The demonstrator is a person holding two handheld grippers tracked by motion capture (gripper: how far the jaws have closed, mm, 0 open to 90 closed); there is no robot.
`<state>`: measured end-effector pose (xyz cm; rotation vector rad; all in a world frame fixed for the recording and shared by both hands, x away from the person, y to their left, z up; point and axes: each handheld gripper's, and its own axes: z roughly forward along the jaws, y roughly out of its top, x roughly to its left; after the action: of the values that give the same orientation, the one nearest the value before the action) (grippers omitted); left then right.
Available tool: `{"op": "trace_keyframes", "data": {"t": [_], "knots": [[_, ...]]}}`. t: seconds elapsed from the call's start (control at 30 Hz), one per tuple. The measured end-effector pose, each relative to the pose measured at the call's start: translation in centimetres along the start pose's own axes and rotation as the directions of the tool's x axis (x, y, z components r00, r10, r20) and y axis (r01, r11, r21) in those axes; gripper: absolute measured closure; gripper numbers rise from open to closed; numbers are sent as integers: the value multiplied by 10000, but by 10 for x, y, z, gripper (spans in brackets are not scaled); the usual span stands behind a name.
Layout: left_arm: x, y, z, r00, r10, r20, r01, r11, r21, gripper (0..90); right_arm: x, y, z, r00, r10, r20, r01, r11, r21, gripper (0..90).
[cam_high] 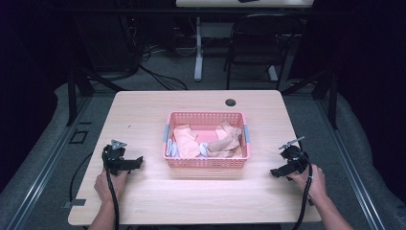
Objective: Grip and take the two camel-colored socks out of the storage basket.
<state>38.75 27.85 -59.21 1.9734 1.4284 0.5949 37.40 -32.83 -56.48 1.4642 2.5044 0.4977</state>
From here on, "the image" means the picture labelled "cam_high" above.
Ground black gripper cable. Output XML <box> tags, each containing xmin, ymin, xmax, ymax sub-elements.
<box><xmin>101</xmin><ymin>146</ymin><xmax>121</xmax><ymax>230</ymax></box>
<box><xmin>290</xmin><ymin>152</ymin><xmax>314</xmax><ymax>230</ymax></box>

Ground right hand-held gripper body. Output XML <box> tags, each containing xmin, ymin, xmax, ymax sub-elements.
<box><xmin>278</xmin><ymin>136</ymin><xmax>311</xmax><ymax>175</ymax></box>

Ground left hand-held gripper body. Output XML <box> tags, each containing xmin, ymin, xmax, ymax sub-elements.
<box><xmin>101</xmin><ymin>139</ymin><xmax>129</xmax><ymax>176</ymax></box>

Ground beige sock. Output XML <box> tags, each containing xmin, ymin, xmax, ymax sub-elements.
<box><xmin>206</xmin><ymin>120</ymin><xmax>244</xmax><ymax>159</ymax></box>

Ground black folding chair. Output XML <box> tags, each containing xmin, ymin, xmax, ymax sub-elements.
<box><xmin>222</xmin><ymin>12</ymin><xmax>305</xmax><ymax>91</ymax></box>

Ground person's right hand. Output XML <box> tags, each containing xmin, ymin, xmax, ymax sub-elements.
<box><xmin>286</xmin><ymin>163</ymin><xmax>328</xmax><ymax>203</ymax></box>

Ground grey tape strip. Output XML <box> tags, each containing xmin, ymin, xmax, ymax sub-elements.
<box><xmin>62</xmin><ymin>198</ymin><xmax>87</xmax><ymax>209</ymax></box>

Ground person's left hand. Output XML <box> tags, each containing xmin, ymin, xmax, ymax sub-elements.
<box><xmin>93</xmin><ymin>169</ymin><xmax>130</xmax><ymax>204</ymax></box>

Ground black metal stand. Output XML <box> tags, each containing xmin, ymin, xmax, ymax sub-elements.
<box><xmin>280</xmin><ymin>67</ymin><xmax>340</xmax><ymax>130</ymax></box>
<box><xmin>65</xmin><ymin>67</ymin><xmax>126</xmax><ymax>127</ymax></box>

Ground pink plastic basket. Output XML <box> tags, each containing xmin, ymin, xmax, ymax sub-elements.
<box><xmin>162</xmin><ymin>110</ymin><xmax>252</xmax><ymax>170</ymax></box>

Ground metal floor rail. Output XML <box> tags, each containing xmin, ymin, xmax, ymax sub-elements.
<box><xmin>5</xmin><ymin>95</ymin><xmax>94</xmax><ymax>230</ymax></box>
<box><xmin>314</xmin><ymin>95</ymin><xmax>389</xmax><ymax>230</ymax></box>

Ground black square floor frame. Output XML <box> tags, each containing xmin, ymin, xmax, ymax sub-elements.
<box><xmin>68</xmin><ymin>128</ymin><xmax>90</xmax><ymax>145</ymax></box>

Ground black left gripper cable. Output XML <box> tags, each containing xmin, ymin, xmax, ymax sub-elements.
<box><xmin>101</xmin><ymin>146</ymin><xmax>121</xmax><ymax>230</ymax></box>

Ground small white sock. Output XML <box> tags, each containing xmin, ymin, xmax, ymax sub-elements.
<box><xmin>198</xmin><ymin>142</ymin><xmax>211</xmax><ymax>158</ymax></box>

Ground white and blue sock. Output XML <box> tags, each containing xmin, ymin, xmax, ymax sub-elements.
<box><xmin>166</xmin><ymin>138</ymin><xmax>181</xmax><ymax>158</ymax></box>

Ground black floor cables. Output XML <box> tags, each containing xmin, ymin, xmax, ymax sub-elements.
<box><xmin>127</xmin><ymin>41</ymin><xmax>190</xmax><ymax>92</ymax></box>

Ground white desk leg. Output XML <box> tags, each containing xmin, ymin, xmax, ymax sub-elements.
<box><xmin>267</xmin><ymin>64</ymin><xmax>280</xmax><ymax>82</ymax></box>
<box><xmin>193</xmin><ymin>16</ymin><xmax>205</xmax><ymax>82</ymax></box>

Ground peach sock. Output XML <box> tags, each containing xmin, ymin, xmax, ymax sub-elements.
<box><xmin>172</xmin><ymin>124</ymin><xmax>201</xmax><ymax>159</ymax></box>

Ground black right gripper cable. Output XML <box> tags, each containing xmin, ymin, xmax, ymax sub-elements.
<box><xmin>290</xmin><ymin>152</ymin><xmax>314</xmax><ymax>230</ymax></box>

